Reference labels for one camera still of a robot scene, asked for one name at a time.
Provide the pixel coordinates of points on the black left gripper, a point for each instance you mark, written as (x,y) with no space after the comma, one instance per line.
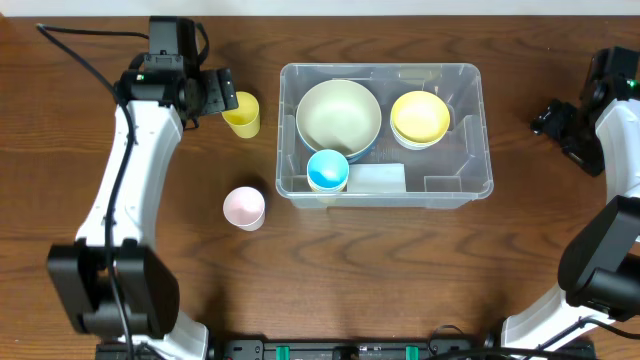
(220,91)

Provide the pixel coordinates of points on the beige large bowl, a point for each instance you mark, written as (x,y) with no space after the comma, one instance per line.
(340,115)

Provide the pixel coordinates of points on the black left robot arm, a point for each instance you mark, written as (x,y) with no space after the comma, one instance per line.
(110,281)

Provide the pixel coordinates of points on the white label sticker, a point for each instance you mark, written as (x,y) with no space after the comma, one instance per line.
(376,178)

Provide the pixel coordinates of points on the dark teal large bowl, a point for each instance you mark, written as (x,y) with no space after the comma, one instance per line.
(351,158)

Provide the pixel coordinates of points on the yellow cup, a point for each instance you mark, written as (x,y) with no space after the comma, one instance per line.
(245,119)
(320,189)

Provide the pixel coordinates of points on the light blue plastic cup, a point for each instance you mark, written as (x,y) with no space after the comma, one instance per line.
(327,168)

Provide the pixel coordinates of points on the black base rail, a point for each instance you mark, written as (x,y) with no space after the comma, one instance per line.
(255,349)

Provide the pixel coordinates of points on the yellow small bowl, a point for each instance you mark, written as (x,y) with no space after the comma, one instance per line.
(420,117)

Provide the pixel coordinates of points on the pink plastic cup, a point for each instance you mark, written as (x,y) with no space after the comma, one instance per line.
(245,208)

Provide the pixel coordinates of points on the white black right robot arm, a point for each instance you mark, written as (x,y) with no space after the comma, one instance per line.
(598,276)

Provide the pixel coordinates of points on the clear plastic storage bin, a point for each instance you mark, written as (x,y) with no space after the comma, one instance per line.
(454,171)

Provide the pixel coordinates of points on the white small bowl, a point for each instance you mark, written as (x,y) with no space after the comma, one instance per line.
(414,146)

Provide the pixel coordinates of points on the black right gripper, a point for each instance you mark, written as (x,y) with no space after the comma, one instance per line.
(558,129)

